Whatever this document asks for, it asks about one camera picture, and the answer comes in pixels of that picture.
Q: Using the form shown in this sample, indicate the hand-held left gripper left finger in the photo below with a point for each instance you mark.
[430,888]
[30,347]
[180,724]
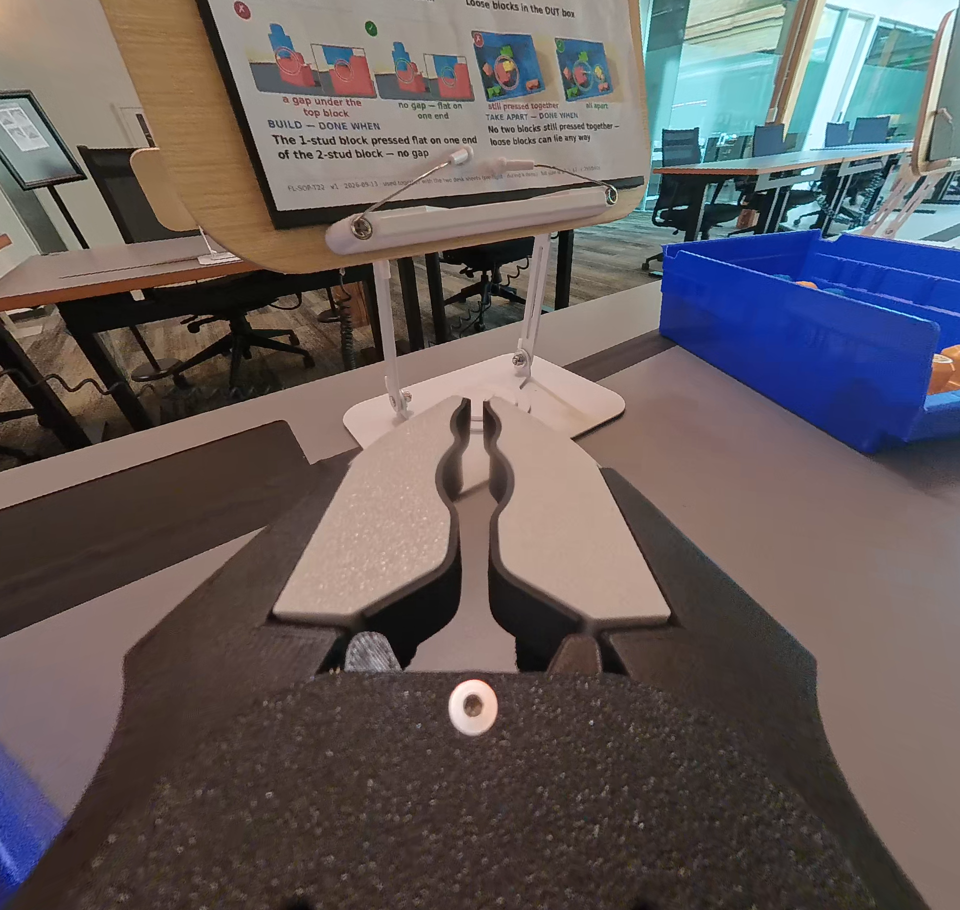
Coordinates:
[375,542]

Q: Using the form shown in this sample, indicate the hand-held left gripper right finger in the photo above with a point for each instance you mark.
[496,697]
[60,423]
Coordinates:
[577,542]

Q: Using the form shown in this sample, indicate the blue plastic bin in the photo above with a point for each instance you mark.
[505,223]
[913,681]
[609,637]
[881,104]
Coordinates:
[26,820]
[787,340]

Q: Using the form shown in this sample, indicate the brown wooden desk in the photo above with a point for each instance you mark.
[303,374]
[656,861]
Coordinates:
[112,269]
[412,302]
[780,156]

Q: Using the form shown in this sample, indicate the black office chair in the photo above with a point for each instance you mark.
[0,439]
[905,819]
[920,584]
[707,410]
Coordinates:
[686,190]
[487,272]
[769,141]
[232,325]

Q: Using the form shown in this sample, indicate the printed instruction sheet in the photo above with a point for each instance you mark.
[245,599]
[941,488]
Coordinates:
[420,62]

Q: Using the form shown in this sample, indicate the framed sign on stand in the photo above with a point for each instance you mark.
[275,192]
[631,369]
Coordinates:
[34,137]

